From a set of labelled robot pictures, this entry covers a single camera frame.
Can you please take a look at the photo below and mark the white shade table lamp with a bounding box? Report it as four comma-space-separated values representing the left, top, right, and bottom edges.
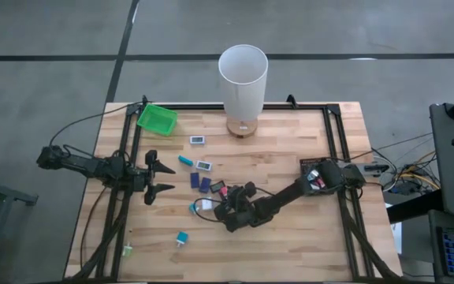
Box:
218, 43, 270, 139

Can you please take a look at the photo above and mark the black right camera cable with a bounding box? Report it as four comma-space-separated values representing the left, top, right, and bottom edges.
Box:
192, 186, 275, 223

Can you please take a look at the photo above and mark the black plastic basket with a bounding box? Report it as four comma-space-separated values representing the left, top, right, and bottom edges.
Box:
299, 156, 333, 197

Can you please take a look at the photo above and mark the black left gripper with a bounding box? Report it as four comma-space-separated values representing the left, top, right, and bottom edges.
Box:
122, 149, 177, 206

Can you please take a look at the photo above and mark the white paper sheet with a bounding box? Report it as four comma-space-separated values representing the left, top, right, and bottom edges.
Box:
384, 203, 404, 256

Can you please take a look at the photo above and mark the black computer desk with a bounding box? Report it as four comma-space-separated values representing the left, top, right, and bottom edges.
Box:
384, 88, 454, 284

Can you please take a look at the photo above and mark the large blue white wall charger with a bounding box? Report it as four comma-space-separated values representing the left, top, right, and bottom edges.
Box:
175, 230, 190, 249

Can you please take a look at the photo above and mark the green plastic basket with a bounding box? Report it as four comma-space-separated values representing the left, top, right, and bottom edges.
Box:
136, 103, 179, 137

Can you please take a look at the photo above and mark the yellow cable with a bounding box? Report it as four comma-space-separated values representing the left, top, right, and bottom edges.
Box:
398, 151, 441, 191

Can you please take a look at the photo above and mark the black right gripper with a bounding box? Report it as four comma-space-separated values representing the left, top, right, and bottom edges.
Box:
214, 181, 263, 234

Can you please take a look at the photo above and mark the black power strip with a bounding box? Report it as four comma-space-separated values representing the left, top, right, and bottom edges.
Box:
363, 163, 390, 174

